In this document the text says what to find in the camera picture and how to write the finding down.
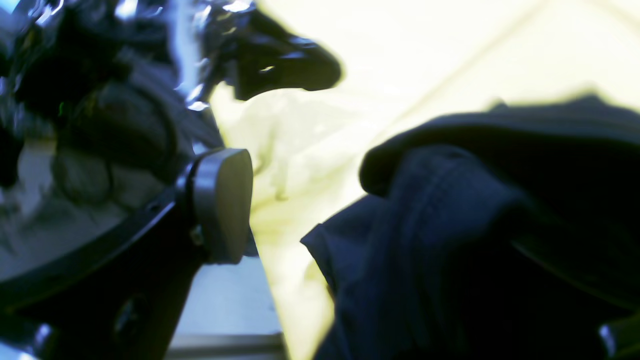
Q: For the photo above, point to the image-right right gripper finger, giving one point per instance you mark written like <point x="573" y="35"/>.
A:
<point x="602" y="261"/>
<point x="120" y="297"/>

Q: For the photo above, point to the image-left right gripper finger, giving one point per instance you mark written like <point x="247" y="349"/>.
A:
<point x="263" y="56"/>

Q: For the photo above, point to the black T-shirt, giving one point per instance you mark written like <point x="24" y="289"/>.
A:
<point x="423" y="267"/>

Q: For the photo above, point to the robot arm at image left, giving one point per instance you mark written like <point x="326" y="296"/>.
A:
<point x="105" y="102"/>

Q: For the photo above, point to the yellow table cloth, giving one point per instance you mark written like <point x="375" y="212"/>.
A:
<point x="404" y="62"/>

